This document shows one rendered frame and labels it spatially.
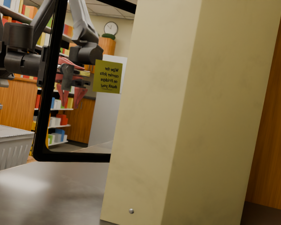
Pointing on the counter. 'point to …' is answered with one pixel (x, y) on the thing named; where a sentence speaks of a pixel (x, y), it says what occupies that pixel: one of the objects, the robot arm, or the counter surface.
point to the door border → (53, 91)
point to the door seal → (51, 90)
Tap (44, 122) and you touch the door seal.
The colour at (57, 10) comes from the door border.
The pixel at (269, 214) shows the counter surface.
